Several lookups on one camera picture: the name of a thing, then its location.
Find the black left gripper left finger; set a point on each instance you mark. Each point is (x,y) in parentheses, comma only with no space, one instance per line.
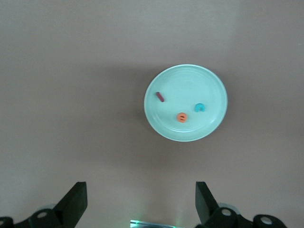
(69,209)

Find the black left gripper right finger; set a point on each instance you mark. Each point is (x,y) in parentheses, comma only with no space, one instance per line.
(209,211)

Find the orange letter e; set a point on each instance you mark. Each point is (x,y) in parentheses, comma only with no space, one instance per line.
(182,117)

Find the teal letter c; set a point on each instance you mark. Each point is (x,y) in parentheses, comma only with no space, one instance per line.
(200,107)

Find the dark red letter l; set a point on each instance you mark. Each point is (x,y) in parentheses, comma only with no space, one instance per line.
(160,96)

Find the green plate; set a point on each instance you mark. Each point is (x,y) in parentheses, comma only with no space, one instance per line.
(187,85)

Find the brown table cover sheet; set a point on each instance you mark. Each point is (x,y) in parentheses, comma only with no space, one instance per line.
(71,71)

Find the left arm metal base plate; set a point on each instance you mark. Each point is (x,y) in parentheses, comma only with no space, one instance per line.
(154,224)

